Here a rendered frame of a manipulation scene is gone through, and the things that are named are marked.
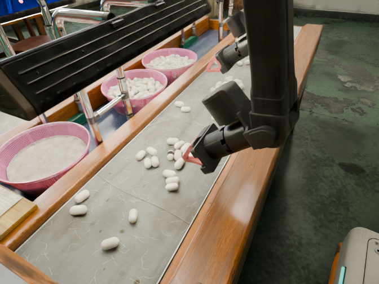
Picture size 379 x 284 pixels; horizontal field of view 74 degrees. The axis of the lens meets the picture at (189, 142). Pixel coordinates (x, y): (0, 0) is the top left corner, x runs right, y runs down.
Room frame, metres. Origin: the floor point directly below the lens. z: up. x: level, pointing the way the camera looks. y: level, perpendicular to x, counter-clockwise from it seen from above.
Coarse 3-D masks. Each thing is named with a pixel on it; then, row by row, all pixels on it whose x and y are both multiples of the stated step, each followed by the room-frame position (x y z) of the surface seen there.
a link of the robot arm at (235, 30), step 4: (240, 12) 0.80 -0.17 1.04; (232, 16) 0.80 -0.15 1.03; (236, 16) 0.80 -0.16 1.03; (240, 16) 0.80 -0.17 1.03; (228, 20) 0.81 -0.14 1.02; (232, 20) 0.80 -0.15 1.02; (236, 20) 0.79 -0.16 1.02; (240, 20) 0.79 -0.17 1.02; (244, 20) 0.79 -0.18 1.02; (228, 24) 0.81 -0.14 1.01; (232, 24) 0.80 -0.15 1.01; (236, 24) 0.79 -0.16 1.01; (240, 24) 0.79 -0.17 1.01; (244, 24) 0.79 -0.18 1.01; (232, 28) 0.80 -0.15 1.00; (236, 28) 0.79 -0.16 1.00; (240, 28) 0.79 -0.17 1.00; (244, 28) 0.79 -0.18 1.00; (232, 32) 0.80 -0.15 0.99; (236, 32) 0.79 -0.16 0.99; (240, 32) 0.78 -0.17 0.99; (236, 36) 0.79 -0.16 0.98
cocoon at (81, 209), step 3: (72, 207) 0.36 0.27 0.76; (75, 207) 0.36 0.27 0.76; (78, 207) 0.36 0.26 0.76; (81, 207) 0.35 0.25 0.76; (84, 207) 0.36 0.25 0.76; (69, 210) 0.35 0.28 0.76; (72, 210) 0.35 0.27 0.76; (75, 210) 0.35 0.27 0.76; (78, 210) 0.35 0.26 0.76; (81, 210) 0.35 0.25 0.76; (84, 210) 0.35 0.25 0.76; (72, 213) 0.35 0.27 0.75; (75, 213) 0.35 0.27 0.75; (78, 213) 0.35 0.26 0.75; (81, 213) 0.35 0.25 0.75; (84, 213) 0.35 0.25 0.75
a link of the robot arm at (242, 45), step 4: (244, 32) 0.79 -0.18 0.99; (240, 36) 0.79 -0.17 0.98; (240, 40) 0.80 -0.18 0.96; (244, 40) 0.78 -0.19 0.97; (240, 44) 0.78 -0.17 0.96; (244, 44) 0.77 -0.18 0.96; (236, 48) 0.80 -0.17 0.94; (240, 48) 0.78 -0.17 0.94; (244, 48) 0.77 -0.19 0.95; (240, 52) 0.78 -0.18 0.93; (244, 52) 0.77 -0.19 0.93; (244, 56) 0.78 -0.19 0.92
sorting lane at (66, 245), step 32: (192, 96) 0.86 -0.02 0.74; (160, 128) 0.67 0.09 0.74; (192, 128) 0.66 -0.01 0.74; (128, 160) 0.52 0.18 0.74; (160, 160) 0.52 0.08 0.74; (224, 160) 0.50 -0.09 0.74; (96, 192) 0.41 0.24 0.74; (128, 192) 0.41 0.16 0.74; (160, 192) 0.40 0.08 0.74; (192, 192) 0.40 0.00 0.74; (64, 224) 0.33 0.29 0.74; (96, 224) 0.32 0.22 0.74; (128, 224) 0.32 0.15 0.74; (160, 224) 0.31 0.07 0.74; (32, 256) 0.26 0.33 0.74; (64, 256) 0.25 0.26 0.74; (96, 256) 0.25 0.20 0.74; (128, 256) 0.25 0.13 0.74; (160, 256) 0.24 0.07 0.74
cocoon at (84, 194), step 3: (81, 192) 0.40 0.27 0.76; (84, 192) 0.40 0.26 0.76; (87, 192) 0.40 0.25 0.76; (78, 195) 0.39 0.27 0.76; (81, 195) 0.39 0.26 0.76; (84, 195) 0.39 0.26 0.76; (87, 195) 0.40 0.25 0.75; (75, 198) 0.38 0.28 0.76; (78, 198) 0.38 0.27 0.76; (81, 198) 0.39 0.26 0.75; (84, 198) 0.39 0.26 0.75; (75, 201) 0.38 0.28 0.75; (78, 201) 0.38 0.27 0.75; (81, 201) 0.38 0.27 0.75
